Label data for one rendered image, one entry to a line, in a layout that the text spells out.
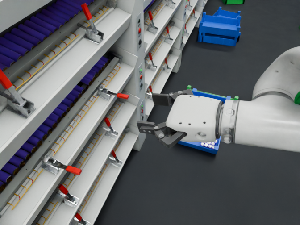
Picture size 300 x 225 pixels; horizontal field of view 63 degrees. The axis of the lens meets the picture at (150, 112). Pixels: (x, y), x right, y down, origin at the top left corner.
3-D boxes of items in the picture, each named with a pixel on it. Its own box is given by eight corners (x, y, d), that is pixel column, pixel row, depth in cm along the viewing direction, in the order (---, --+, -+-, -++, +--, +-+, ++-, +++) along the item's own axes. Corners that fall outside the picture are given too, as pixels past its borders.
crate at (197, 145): (216, 154, 123) (218, 150, 116) (177, 143, 128) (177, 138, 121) (228, 103, 134) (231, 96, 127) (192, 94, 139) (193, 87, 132)
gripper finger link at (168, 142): (183, 151, 46) (156, 145, 48) (195, 122, 51) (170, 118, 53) (182, 147, 45) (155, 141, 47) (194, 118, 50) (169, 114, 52)
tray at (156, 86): (176, 61, 164) (184, 45, 154) (143, 126, 125) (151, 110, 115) (148, 48, 165) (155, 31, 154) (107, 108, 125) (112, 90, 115)
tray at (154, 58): (178, 35, 150) (187, 15, 140) (142, 98, 111) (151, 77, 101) (148, 20, 151) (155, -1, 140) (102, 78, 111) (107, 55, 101)
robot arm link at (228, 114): (233, 153, 47) (217, 151, 49) (238, 122, 53) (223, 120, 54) (234, 123, 42) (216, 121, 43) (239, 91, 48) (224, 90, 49)
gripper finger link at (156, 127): (179, 143, 48) (154, 138, 51) (186, 126, 51) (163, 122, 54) (177, 133, 47) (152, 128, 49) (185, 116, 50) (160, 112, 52)
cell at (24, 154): (6, 143, 58) (31, 155, 58) (1, 149, 57) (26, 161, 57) (5, 139, 57) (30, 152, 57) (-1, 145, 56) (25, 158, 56)
